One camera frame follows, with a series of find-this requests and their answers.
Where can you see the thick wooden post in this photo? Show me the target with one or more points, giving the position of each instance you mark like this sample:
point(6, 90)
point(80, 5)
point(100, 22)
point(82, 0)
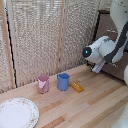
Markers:
point(7, 43)

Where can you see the yellow rectangular block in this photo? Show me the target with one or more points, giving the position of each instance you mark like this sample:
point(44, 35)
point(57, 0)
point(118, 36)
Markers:
point(76, 87)

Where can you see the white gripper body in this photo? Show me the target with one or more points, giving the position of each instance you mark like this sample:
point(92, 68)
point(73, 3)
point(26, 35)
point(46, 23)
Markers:
point(99, 67)

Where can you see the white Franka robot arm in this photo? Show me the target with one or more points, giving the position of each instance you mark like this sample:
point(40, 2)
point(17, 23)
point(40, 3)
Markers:
point(110, 48)

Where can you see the bamboo blind screen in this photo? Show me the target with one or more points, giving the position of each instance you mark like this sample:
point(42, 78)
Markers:
point(33, 40)

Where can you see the blue cup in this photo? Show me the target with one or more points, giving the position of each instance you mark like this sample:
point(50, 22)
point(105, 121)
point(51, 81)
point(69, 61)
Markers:
point(63, 82)

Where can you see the white plate with floral rim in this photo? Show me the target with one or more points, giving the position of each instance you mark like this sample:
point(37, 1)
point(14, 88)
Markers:
point(16, 113)

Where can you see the pink cup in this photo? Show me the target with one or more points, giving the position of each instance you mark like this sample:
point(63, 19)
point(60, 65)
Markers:
point(43, 83)

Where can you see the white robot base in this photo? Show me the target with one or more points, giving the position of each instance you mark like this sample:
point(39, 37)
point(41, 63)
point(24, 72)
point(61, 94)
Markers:
point(121, 120)

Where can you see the thin wooden post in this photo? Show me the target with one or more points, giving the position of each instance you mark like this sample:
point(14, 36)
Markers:
point(61, 33)

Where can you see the dark brown drawer cabinet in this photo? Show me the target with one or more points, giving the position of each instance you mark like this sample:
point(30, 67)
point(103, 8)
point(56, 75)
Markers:
point(105, 25)

